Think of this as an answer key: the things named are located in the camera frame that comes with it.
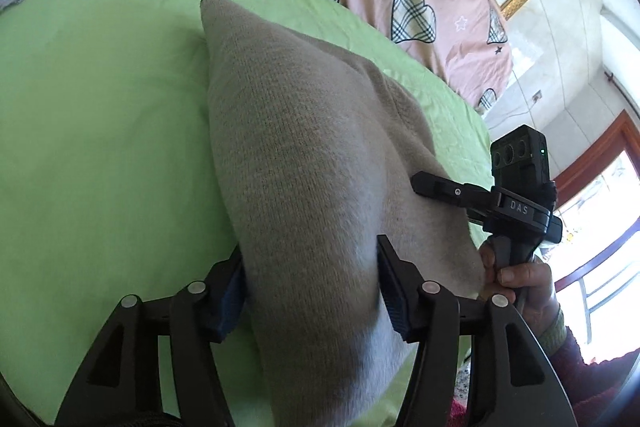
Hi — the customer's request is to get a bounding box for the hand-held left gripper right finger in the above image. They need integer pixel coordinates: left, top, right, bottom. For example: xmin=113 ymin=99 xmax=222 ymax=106
xmin=376 ymin=234 xmax=581 ymax=427

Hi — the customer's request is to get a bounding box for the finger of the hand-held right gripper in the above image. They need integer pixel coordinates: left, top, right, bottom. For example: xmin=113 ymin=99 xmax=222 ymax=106
xmin=411 ymin=172 xmax=497 ymax=210

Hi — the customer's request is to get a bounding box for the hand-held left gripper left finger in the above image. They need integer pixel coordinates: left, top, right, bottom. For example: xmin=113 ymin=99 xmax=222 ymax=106
xmin=54 ymin=252 xmax=248 ymax=427

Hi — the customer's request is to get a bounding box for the grey knitted sweater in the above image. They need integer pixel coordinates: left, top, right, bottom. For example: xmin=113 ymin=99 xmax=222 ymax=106
xmin=200 ymin=0 xmax=487 ymax=427

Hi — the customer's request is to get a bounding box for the person's right forearm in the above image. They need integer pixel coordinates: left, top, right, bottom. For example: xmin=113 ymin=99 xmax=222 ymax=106
xmin=522 ymin=307 xmax=640 ymax=427

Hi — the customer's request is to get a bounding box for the person's right hand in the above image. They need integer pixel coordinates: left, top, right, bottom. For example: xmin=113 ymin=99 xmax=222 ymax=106
xmin=477 ymin=239 xmax=562 ymax=333

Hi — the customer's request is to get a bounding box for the wooden framed window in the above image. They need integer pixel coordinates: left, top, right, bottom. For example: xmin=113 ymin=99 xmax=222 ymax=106
xmin=547 ymin=109 xmax=640 ymax=363

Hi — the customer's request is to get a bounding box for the green bed sheet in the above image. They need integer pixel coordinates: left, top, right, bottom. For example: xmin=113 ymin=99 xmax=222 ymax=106
xmin=0 ymin=0 xmax=493 ymax=425

